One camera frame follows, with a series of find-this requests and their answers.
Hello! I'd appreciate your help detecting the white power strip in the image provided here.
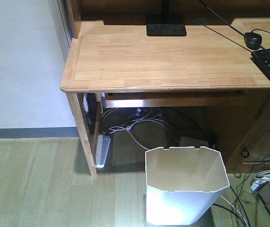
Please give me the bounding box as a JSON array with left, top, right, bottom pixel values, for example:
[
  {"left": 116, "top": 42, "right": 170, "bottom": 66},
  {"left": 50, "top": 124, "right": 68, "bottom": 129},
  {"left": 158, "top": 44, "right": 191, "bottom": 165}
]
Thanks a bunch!
[
  {"left": 95, "top": 135, "right": 111, "bottom": 168},
  {"left": 251, "top": 170, "right": 270, "bottom": 192}
]

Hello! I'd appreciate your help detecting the black computer mouse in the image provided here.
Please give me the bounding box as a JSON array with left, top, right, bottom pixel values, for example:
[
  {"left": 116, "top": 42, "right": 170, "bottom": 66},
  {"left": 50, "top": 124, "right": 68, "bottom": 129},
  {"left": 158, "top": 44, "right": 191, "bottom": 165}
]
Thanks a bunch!
[{"left": 244, "top": 32, "right": 262, "bottom": 50}]

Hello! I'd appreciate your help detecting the wooden desk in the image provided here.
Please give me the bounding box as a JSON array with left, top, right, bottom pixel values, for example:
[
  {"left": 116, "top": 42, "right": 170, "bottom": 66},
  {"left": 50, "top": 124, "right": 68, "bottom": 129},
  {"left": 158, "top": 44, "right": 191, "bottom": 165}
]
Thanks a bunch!
[{"left": 61, "top": 0, "right": 270, "bottom": 176}]

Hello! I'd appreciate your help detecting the black monitor stand base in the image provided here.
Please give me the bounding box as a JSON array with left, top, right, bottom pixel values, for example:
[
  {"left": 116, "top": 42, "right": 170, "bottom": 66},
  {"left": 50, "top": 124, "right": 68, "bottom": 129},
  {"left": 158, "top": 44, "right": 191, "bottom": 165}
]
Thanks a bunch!
[{"left": 145, "top": 0, "right": 188, "bottom": 37}]

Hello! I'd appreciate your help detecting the white plastic trash bin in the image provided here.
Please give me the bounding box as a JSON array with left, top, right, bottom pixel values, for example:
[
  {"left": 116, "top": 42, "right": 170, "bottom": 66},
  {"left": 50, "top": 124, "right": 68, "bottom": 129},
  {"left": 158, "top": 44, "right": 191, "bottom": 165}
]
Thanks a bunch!
[{"left": 145, "top": 147, "right": 230, "bottom": 225}]

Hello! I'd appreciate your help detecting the black cable across desk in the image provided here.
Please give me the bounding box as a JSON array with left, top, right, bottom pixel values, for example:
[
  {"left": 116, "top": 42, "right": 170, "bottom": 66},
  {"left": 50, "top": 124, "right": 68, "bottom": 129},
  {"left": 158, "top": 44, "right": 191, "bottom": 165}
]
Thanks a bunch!
[{"left": 198, "top": 0, "right": 270, "bottom": 69}]

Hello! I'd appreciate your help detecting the white power strip at right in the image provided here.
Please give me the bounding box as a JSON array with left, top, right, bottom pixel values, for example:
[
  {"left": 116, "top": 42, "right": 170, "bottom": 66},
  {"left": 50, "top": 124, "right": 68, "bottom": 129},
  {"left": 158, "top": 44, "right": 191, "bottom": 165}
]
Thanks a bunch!
[{"left": 251, "top": 170, "right": 270, "bottom": 192}]

